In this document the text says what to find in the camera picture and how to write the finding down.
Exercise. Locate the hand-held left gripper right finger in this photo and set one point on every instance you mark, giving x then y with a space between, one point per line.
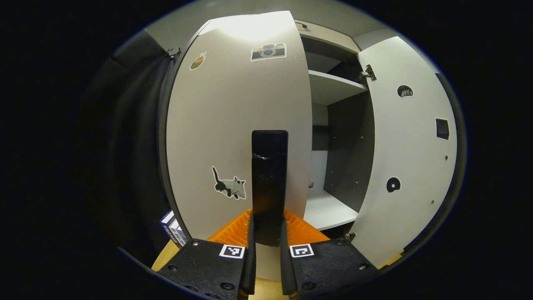
325 266

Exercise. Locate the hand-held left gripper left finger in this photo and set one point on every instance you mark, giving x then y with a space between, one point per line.
208 266

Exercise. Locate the white double-door shoe cabinet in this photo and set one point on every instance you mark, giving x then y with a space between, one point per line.
349 146

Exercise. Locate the white door with headphones sticker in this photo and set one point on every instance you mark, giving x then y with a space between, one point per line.
408 158

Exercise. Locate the white door with camera sticker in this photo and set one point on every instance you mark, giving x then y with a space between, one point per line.
225 116

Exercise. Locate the metal door hinge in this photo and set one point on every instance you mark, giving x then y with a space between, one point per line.
367 74
350 236

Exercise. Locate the white cabinet shelf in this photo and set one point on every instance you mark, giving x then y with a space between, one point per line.
333 85
329 210

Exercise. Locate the white cabinet drawer front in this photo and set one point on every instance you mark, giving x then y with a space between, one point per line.
329 38

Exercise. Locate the light blue book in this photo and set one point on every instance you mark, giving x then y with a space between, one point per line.
182 239

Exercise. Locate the white book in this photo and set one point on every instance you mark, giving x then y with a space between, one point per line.
175 233

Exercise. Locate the black cloth clip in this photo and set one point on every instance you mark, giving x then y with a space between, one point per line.
174 52

